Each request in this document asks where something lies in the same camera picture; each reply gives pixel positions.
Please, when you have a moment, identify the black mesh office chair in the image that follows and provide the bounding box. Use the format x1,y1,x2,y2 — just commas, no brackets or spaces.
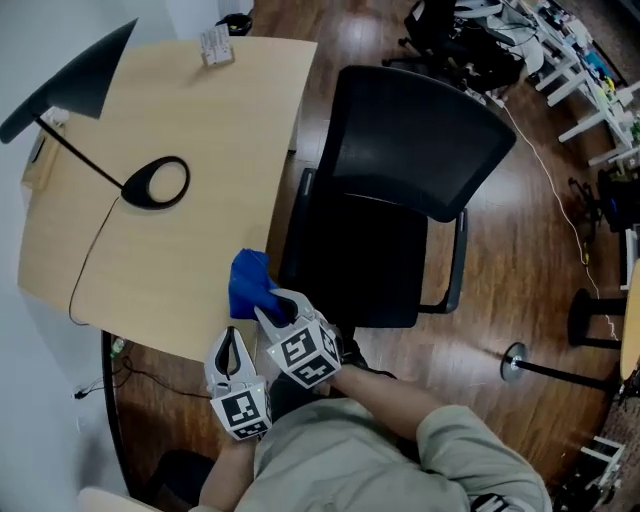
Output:
277,64,518,330

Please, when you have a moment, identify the round wooden table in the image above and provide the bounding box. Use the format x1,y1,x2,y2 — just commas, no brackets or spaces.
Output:
567,259,640,381

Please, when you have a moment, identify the person's left forearm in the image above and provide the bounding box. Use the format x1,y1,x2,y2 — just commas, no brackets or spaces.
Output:
198,434,261,512

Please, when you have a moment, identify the person's right forearm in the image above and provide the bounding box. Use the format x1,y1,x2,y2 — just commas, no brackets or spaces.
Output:
327,364,441,441

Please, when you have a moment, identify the black office chair seat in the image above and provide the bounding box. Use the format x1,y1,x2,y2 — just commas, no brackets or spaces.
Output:
277,192,429,330

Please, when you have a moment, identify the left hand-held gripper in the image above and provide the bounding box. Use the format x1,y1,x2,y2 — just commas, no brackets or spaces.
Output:
203,325,274,442

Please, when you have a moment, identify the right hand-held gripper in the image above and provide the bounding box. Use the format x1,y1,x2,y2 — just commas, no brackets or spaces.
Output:
253,288,346,390

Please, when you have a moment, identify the wooden tissue box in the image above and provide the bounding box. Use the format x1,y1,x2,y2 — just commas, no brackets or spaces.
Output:
19,134,61,189

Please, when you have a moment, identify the white floor cable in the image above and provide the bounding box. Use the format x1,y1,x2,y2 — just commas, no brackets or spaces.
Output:
499,99,621,341

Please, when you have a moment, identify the black desk lamp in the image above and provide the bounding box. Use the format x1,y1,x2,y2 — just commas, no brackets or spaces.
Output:
0,17,191,212

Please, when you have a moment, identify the white table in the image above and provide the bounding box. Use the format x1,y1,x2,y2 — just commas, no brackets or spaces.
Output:
557,82,640,166
519,0,609,109

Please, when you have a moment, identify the light wooden desk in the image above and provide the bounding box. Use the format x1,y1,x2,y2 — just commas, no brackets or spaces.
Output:
17,37,320,364

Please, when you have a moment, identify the white low rack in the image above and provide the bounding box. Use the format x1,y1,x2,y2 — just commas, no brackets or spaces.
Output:
564,434,626,512

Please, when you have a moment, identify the black floor cable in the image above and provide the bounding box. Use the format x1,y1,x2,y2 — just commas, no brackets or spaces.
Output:
73,354,211,401

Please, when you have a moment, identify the black pole with round base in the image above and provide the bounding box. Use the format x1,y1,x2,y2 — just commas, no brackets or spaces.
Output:
500,342,624,391

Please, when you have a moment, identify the person's beige shirt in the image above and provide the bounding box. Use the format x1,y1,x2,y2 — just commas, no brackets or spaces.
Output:
189,399,554,512

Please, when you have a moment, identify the blue cloth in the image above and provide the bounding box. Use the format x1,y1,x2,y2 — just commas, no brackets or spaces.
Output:
228,247,291,326

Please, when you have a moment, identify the black trash bin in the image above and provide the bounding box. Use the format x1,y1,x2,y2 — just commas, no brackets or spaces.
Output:
215,12,251,36

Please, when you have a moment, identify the black lamp cable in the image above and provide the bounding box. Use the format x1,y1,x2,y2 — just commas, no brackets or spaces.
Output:
67,195,121,326

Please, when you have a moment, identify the person's black shoe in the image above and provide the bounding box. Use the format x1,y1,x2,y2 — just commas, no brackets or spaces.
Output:
342,337,396,381

